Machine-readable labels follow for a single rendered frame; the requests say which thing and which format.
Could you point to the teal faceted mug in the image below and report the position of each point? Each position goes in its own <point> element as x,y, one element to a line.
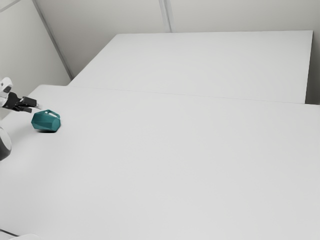
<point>46,121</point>

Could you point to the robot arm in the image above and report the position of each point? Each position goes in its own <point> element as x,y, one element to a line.
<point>4,87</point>

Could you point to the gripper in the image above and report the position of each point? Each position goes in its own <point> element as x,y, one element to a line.
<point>12,100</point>

